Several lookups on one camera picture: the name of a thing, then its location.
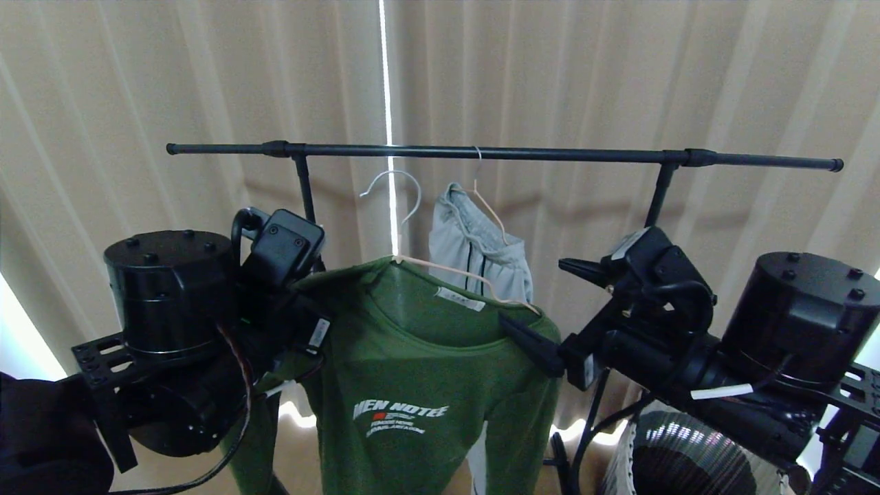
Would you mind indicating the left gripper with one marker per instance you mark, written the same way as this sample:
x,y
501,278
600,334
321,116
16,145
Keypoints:
x,y
292,330

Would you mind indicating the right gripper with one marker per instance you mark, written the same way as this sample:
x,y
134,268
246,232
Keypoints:
x,y
639,357

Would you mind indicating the pink clothes hanger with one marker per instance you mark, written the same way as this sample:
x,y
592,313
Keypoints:
x,y
447,269
491,216

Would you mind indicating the pale grey shorts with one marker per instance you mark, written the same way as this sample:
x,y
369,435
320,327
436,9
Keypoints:
x,y
460,240

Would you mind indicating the green garment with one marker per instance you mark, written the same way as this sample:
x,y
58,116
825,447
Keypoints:
x,y
412,357

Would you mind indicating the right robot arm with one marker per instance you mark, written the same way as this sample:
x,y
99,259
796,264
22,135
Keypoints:
x,y
804,323

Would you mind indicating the black clothes rack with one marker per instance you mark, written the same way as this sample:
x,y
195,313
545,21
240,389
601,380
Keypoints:
x,y
550,154

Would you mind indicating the white laundry basket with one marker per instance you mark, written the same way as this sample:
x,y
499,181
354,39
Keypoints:
x,y
680,447

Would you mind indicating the beige curtain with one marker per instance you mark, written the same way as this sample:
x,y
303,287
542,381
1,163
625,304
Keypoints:
x,y
137,69

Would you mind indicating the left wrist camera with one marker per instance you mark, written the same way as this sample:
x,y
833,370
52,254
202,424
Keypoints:
x,y
285,247

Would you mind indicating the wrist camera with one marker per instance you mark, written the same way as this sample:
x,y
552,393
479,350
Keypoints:
x,y
660,268
285,247

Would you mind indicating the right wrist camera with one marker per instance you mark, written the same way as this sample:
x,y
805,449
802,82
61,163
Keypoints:
x,y
660,268

